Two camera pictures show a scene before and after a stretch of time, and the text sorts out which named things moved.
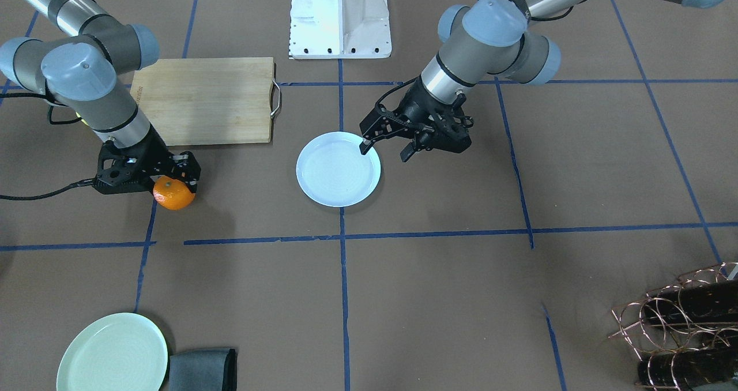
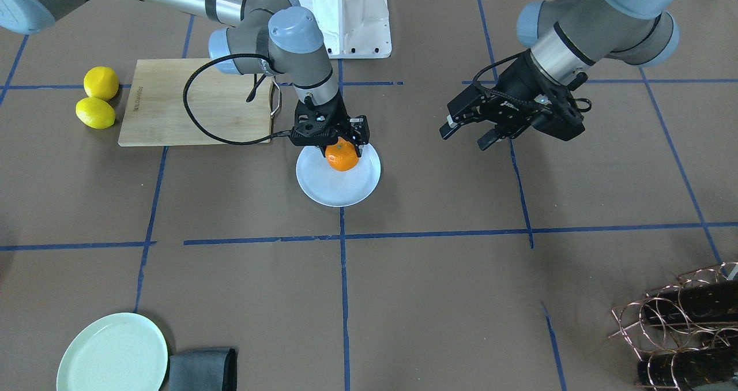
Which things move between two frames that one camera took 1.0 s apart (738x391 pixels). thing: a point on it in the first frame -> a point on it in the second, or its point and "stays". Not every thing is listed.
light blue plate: [331, 170] stays
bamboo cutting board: [203, 101] stays
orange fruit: [172, 194] -> [342, 155]
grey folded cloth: [203, 370] stays
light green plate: [125, 352] stays
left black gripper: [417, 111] -> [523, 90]
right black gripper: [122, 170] -> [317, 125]
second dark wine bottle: [688, 368] stays
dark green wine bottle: [693, 301] stays
